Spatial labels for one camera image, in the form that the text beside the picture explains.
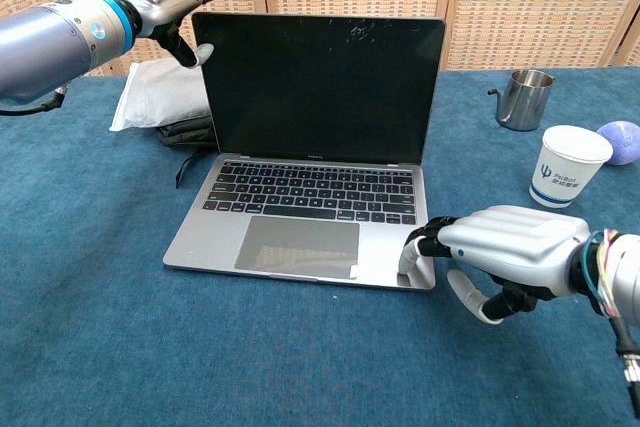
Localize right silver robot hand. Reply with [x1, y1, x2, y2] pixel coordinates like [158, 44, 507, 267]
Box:
[397, 204, 594, 324]

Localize silver laptop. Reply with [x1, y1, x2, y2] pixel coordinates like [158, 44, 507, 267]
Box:
[162, 11, 447, 292]

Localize white paper cup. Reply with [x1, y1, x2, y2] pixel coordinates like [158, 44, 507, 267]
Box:
[528, 125, 615, 210]

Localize black backpack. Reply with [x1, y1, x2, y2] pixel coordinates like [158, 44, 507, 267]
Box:
[155, 115, 217, 189]

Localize stainless steel mug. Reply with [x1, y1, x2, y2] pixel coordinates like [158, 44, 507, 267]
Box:
[487, 69, 556, 132]

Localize purple ball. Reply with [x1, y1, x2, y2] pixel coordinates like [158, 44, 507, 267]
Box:
[595, 119, 640, 167]

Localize blue felt table cover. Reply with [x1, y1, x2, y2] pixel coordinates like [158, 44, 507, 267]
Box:
[0, 66, 640, 427]

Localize coloured right wrist wires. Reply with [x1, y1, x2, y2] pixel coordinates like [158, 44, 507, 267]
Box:
[582, 229, 626, 321]

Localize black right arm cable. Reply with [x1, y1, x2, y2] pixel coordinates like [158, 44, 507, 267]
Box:
[612, 314, 640, 418]

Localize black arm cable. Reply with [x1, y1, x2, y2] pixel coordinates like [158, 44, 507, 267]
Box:
[612, 314, 640, 418]
[0, 84, 69, 117]

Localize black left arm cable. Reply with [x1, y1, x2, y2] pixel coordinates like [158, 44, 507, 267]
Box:
[0, 84, 69, 117]

